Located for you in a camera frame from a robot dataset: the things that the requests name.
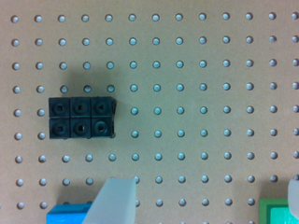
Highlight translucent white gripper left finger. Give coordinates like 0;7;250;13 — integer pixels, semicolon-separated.
82;178;136;224

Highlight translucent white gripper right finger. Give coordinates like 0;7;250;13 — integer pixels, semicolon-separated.
288;179;299;217

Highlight black six-cell block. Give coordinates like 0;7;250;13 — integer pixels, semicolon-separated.
49;97;117;139

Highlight green block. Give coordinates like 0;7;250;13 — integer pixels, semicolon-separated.
259;198;299;224

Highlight blue cube block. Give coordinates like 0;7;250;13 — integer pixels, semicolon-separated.
46;203;91;224

